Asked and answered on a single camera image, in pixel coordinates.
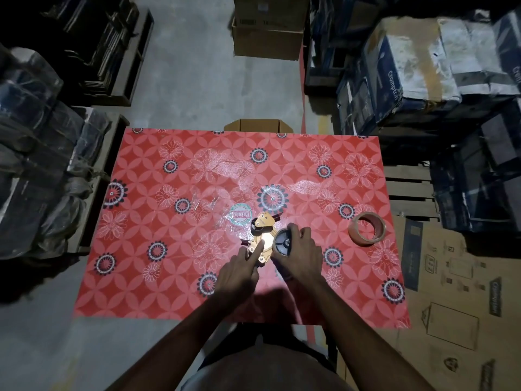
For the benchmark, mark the person's right hand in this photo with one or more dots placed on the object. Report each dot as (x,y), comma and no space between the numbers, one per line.
(303,260)

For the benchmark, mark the person's left hand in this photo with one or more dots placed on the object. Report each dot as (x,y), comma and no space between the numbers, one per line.
(234,276)

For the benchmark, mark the person's right middle finger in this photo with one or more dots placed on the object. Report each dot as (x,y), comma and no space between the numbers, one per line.
(306,236)

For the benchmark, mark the person's right thumb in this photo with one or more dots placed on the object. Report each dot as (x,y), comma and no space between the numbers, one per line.
(278,261)

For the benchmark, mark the person's left thumb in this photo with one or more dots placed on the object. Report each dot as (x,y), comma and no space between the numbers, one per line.
(257,269)

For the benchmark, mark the black caster wheel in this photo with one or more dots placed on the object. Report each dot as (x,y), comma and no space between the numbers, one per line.
(283,242)

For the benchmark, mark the gold metal caster bracket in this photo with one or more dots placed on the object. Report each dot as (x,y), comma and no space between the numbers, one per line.
(264,228)

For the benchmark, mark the person's left forearm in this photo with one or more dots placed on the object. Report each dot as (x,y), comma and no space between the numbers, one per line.
(183,342)

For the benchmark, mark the person's right forearm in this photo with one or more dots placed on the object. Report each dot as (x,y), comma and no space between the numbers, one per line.
(354,337)

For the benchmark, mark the brown packing tape roll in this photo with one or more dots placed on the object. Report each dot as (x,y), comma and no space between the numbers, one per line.
(358,236)

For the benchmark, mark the clear plastic bag round label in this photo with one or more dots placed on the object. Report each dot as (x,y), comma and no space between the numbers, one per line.
(238,213)

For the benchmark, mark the clear bag of small screws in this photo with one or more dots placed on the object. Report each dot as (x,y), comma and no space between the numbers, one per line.
(203,202)

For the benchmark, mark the red floral tablecloth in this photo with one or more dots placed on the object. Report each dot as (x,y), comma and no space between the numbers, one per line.
(171,240)

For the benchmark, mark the person's grey clothing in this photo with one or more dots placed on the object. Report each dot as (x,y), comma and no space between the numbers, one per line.
(268,372)

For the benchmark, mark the wooden pallet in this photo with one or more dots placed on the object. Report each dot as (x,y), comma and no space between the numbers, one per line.
(411,191)

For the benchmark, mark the small open cardboard box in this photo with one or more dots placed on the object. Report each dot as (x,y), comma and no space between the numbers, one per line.
(260,125)

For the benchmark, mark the flattened printed cardboard sheet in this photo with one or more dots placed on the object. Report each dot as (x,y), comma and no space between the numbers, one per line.
(456,313)

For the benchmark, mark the stack of blue printed cartons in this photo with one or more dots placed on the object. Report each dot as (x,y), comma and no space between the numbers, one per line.
(431,77)

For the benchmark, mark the large brown cardboard box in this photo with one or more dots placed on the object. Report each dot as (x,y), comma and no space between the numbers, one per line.
(266,32)

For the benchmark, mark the pile of plastic-wrapped bundles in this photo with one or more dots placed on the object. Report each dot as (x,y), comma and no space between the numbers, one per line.
(36,158)

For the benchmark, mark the dark wooden pallet rack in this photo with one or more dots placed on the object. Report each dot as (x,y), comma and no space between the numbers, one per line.
(110,52)

